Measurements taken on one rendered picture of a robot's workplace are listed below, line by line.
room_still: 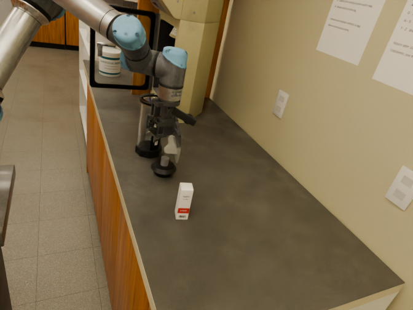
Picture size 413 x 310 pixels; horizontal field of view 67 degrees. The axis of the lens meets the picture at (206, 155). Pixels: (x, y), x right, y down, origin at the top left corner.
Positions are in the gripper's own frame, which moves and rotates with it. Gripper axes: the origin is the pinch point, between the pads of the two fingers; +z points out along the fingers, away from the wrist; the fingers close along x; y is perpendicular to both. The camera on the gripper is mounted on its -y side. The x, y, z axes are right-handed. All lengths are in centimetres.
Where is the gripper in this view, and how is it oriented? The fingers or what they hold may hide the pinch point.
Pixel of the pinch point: (166, 152)
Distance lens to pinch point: 109.4
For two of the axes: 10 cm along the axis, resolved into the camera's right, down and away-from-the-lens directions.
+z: -1.9, 8.6, 4.7
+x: 6.1, 4.8, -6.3
